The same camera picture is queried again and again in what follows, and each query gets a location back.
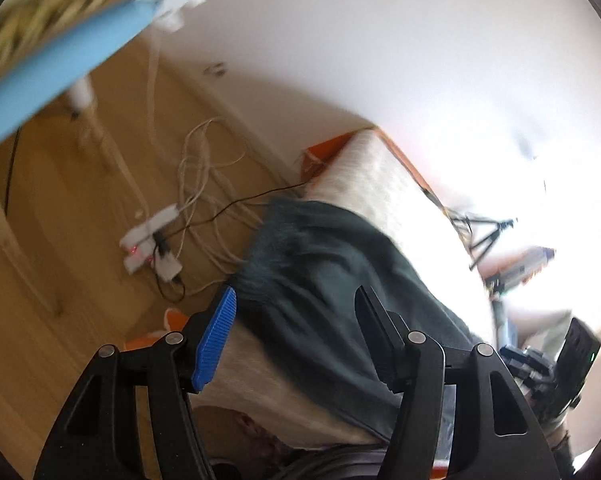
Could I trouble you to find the patterned cushion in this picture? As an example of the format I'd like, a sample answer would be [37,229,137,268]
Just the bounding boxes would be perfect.
[0,0,206,86]

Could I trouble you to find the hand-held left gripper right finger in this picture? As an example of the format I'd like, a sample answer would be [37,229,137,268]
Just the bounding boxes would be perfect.
[355,286,576,480]

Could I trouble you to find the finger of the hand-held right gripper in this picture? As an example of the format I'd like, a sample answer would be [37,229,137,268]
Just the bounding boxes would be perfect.
[497,344,551,386]

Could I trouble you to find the black tripod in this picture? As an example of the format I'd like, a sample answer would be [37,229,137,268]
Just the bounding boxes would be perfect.
[453,212,518,271]

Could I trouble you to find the tangle of white cables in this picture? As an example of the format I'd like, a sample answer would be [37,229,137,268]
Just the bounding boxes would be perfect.
[178,117,261,271]

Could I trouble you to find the blue chair with white legs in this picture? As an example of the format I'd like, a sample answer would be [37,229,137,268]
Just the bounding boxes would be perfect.
[0,0,164,318]

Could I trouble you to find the orange mattress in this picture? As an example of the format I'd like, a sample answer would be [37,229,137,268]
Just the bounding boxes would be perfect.
[123,129,451,356]

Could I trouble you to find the thin black cable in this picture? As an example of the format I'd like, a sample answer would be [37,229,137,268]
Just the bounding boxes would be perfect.
[153,182,306,301]

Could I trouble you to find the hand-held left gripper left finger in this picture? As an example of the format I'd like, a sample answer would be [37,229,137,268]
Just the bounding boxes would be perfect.
[33,285,238,480]

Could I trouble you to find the dark green pants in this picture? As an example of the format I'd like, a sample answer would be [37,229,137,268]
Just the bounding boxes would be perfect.
[230,197,498,448]

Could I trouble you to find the white power strip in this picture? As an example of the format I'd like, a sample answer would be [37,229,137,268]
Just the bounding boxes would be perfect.
[120,203,182,282]

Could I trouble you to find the pale checked blanket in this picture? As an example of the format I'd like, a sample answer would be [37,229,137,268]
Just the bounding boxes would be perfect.
[190,130,501,448]

